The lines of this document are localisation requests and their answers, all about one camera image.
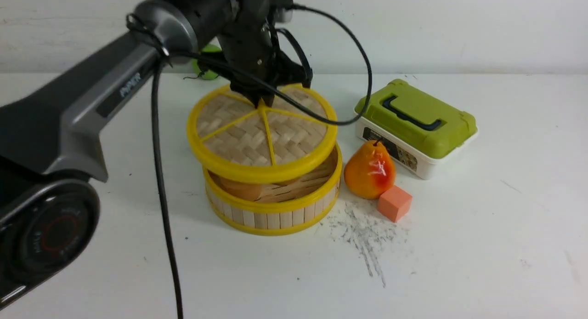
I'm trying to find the green toy fruit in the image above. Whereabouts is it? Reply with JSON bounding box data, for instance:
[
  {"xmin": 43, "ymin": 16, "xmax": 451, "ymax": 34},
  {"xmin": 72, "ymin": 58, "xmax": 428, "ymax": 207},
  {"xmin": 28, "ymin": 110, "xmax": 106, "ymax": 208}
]
[{"xmin": 183, "ymin": 44, "xmax": 224, "ymax": 80}]

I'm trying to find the white box with green lid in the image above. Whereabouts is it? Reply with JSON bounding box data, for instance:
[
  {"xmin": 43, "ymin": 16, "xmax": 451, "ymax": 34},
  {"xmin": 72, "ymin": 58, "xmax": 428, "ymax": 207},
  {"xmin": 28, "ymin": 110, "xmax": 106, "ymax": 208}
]
[{"xmin": 354, "ymin": 79, "xmax": 479, "ymax": 179}]

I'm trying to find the yellow woven steamer lid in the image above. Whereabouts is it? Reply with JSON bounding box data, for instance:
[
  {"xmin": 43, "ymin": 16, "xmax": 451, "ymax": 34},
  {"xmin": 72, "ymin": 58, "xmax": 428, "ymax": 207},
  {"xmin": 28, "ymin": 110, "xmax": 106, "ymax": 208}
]
[{"xmin": 187, "ymin": 85, "xmax": 337, "ymax": 184}]

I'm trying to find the orange yellow toy pear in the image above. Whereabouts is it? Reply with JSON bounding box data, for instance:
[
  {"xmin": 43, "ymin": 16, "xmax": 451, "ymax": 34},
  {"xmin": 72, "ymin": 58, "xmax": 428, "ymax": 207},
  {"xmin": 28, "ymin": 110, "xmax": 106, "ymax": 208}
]
[{"xmin": 344, "ymin": 139, "xmax": 396, "ymax": 199}]

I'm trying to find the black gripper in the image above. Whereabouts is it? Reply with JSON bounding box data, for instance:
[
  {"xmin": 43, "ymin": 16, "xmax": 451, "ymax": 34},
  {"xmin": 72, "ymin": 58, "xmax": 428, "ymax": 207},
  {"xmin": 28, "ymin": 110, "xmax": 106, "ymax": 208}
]
[{"xmin": 219, "ymin": 0, "xmax": 313, "ymax": 108}]

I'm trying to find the yellow bamboo steamer basket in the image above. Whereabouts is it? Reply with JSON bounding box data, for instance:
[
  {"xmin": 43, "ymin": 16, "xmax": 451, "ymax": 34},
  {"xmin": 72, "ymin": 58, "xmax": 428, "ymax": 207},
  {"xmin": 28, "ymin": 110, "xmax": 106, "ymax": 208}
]
[{"xmin": 203, "ymin": 144, "xmax": 343, "ymax": 237}]

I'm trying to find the black cable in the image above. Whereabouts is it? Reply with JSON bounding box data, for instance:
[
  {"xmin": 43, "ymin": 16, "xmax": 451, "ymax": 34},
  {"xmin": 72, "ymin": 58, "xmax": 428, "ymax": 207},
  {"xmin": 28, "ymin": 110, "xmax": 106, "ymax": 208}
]
[{"xmin": 126, "ymin": 3, "xmax": 373, "ymax": 319}]

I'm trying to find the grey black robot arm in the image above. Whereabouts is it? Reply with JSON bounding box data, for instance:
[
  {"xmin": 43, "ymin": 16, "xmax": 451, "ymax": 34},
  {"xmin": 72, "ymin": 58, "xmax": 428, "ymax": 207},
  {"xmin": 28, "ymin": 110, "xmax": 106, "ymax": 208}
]
[{"xmin": 0, "ymin": 0, "xmax": 312, "ymax": 308}]

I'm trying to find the brown bun in steamer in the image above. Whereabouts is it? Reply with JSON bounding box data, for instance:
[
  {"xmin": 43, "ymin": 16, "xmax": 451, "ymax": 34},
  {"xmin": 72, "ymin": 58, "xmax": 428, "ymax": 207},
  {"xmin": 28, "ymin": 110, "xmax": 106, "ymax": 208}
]
[{"xmin": 215, "ymin": 175, "xmax": 262, "ymax": 201}]

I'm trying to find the orange foam cube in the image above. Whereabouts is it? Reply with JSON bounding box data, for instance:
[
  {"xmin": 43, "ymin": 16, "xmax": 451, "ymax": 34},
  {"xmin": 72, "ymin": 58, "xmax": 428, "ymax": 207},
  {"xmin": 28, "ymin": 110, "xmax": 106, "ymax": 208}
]
[{"xmin": 377, "ymin": 186, "xmax": 413, "ymax": 223}]

